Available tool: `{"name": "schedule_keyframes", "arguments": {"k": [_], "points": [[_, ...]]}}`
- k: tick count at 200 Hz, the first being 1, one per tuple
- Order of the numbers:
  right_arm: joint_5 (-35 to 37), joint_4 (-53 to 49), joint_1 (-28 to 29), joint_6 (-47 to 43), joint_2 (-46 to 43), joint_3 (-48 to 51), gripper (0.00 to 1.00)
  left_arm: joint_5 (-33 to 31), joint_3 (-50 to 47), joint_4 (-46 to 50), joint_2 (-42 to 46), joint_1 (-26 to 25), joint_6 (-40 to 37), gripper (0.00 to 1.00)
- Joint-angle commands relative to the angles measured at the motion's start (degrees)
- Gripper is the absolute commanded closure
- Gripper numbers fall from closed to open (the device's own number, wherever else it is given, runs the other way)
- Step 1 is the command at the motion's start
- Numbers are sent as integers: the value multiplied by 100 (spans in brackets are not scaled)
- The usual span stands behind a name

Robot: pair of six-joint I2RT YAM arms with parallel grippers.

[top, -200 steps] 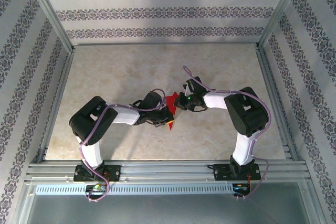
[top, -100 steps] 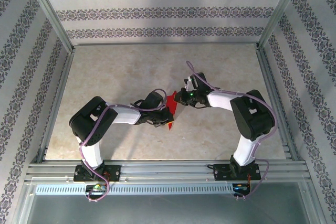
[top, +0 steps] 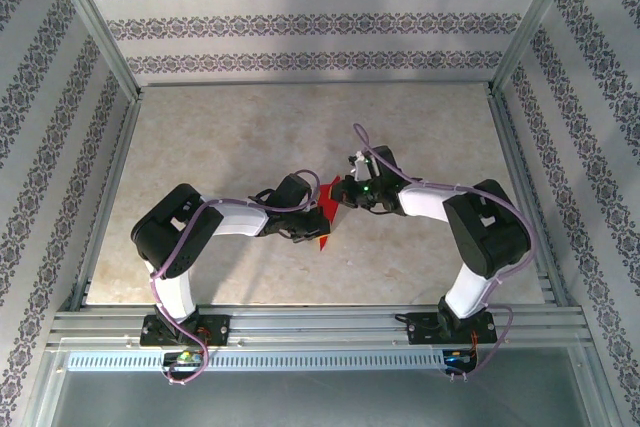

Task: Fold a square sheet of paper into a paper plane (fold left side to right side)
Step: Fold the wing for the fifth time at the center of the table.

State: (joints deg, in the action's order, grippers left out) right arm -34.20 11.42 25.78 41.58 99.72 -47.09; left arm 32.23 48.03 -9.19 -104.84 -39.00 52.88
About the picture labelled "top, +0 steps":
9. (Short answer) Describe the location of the red paper sheet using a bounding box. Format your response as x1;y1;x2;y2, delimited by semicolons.
315;175;347;253

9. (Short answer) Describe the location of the grey sheet metal tray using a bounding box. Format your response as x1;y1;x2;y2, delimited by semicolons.
29;346;619;427

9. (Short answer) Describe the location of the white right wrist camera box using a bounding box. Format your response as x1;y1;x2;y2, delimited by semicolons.
348;150;374;181

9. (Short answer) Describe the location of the long aluminium mounting rail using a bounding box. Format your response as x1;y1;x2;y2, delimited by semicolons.
45;302;591;351

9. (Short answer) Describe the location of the aluminium back table rail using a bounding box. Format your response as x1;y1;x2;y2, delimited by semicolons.
137;77;494;90

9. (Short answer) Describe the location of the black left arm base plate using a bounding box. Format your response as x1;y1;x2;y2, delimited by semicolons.
139;314;232;348

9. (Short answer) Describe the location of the slotted grey cable duct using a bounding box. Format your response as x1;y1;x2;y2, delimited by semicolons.
66;350;446;373

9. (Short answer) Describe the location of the aluminium right side rail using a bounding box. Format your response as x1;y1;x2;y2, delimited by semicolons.
487;86;576;311

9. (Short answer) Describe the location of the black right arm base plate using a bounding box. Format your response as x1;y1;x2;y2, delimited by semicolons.
407;311;497;346

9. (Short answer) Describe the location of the aluminium left side rail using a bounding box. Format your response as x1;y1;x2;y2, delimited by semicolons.
67;89;144;313

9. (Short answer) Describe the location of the aluminium right frame post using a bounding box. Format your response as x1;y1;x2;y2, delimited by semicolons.
487;0;586;98

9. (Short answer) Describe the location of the aluminium frame post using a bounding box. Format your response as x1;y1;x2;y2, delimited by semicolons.
487;0;586;98
42;0;144;103

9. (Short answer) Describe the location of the aluminium left frame post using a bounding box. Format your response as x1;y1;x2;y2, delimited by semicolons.
42;0;144;103

